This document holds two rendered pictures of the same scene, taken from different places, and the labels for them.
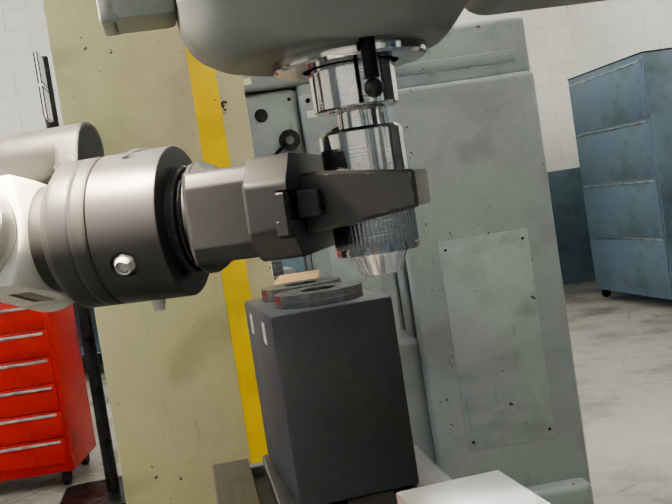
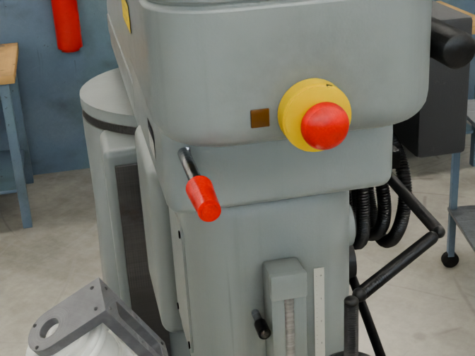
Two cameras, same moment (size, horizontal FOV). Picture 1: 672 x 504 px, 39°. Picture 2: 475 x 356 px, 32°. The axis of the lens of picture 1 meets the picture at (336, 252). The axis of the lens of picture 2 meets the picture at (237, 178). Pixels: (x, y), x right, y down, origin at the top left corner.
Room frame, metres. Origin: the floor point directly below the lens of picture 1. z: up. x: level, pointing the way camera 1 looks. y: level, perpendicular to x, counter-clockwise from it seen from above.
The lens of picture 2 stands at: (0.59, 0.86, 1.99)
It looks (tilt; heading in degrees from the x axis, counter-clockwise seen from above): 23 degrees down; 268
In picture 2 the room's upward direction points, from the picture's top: 3 degrees counter-clockwise
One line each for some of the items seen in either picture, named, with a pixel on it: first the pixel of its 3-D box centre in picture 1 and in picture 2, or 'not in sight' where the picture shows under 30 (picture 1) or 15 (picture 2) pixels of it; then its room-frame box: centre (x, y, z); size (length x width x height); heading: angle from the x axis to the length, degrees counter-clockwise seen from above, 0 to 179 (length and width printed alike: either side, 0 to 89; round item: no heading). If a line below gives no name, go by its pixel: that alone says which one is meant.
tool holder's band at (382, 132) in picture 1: (361, 138); not in sight; (0.53, -0.02, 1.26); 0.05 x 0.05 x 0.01
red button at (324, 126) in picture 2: not in sight; (322, 123); (0.49, 0.23, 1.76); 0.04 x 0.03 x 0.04; 9
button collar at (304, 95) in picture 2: not in sight; (314, 115); (0.50, 0.20, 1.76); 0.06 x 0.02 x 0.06; 9
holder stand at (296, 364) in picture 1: (322, 378); not in sight; (1.01, 0.03, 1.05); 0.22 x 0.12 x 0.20; 12
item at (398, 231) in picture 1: (370, 199); not in sight; (0.53, -0.02, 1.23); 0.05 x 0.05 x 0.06
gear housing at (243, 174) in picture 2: not in sight; (247, 109); (0.54, -0.07, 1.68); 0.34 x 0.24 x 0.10; 99
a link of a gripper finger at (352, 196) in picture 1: (358, 195); not in sight; (0.50, -0.02, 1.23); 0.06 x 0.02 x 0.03; 78
